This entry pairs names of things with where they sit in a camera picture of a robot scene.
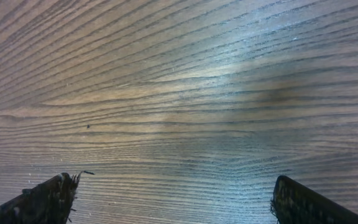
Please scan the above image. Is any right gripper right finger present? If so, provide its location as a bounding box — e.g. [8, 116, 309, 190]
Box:
[270, 175, 358, 224]

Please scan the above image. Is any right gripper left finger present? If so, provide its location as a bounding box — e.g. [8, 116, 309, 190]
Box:
[0, 171, 84, 224]

